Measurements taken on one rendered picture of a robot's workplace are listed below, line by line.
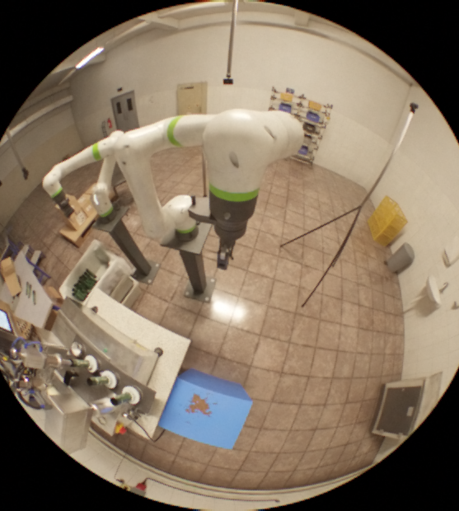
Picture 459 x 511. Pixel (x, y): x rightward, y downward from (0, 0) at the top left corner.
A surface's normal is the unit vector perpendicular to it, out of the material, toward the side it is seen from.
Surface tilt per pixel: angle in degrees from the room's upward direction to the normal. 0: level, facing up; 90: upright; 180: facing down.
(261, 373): 0
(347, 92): 90
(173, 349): 0
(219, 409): 0
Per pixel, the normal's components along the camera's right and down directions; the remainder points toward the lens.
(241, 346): 0.06, -0.54
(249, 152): 0.22, 0.77
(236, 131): -0.06, 0.38
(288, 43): -0.32, 0.79
